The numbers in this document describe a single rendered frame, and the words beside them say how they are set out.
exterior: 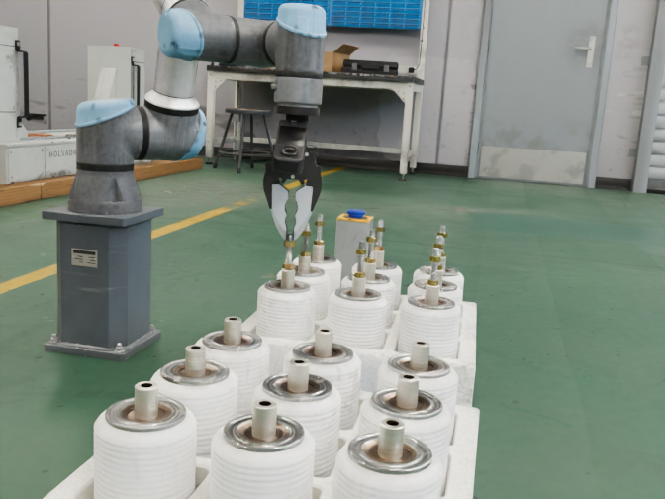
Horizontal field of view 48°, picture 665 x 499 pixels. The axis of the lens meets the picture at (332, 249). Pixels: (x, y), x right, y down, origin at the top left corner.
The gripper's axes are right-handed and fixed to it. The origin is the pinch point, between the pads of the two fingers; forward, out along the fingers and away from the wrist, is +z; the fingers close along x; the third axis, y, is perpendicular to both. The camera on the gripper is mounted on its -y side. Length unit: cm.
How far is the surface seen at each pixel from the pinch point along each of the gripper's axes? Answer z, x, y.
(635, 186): 30, -253, 457
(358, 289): 8.1, -11.6, -2.9
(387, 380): 10.1, -13.4, -36.7
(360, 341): 15.4, -12.2, -6.6
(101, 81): -23, 133, 357
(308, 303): 11.0, -3.6, -2.4
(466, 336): 16.3, -30.7, 2.0
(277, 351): 17.8, 0.7, -7.1
